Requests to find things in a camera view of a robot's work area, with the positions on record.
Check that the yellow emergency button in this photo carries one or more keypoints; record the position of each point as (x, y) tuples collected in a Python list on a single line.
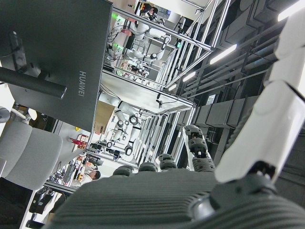
[(77, 129)]

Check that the aluminium frame cell with canopy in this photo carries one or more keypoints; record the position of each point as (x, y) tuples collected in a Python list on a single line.
[(143, 95)]

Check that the gray office chair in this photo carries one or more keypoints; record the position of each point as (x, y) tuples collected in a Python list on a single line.
[(31, 155)]

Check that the ceiling light strip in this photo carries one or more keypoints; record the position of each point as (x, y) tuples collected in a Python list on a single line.
[(172, 87), (283, 14), (189, 76), (224, 53)]

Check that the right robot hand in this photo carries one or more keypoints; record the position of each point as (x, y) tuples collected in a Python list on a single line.
[(152, 202)]

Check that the red bottle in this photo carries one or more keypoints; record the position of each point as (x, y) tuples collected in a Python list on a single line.
[(77, 142)]

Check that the person in white shirt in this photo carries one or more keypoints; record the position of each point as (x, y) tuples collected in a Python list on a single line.
[(82, 181)]

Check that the brown cardboard box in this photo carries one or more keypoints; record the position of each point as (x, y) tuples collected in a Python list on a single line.
[(103, 117)]

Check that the white robot with black joints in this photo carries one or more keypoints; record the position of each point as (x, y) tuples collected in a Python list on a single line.
[(126, 109), (143, 27)]

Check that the black rectangular panel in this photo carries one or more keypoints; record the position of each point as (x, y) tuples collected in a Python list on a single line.
[(12, 205)]

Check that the black monitor stand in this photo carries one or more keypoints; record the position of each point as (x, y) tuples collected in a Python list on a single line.
[(59, 35)]

